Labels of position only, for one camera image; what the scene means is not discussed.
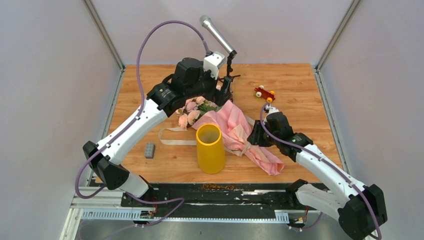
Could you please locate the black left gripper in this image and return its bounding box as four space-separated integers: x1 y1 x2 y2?
185 64 233 107

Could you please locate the pink flower bouquet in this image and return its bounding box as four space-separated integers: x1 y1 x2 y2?
175 96 284 176

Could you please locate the white printed ribbon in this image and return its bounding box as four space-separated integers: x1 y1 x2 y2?
158 114 259 158

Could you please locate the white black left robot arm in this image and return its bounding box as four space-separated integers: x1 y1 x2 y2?
83 52 232 207

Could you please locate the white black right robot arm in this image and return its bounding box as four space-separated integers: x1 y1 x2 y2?
247 110 388 240

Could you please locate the yellow cylindrical vase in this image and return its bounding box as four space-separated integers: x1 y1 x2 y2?
195 123 226 174

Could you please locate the red toy car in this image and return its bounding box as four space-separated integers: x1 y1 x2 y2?
254 85 275 103

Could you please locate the black tripod microphone stand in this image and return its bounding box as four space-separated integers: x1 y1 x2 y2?
218 55 240 103

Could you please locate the silver microphone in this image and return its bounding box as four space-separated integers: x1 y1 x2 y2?
199 15 237 59

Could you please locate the grey building brick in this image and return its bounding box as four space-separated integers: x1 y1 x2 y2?
143 142 156 159

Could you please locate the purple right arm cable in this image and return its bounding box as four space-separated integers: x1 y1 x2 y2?
259 103 383 240

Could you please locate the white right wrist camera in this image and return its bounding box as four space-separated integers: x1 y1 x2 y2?
264 103 280 122

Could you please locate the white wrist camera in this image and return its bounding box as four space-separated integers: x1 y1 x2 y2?
264 103 280 122
203 51 226 80

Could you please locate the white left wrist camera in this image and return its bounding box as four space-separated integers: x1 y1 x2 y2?
203 51 226 80

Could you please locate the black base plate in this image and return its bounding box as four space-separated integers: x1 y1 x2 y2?
141 183 312 219

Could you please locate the white slotted cable duct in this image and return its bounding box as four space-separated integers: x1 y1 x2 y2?
80 210 290 223

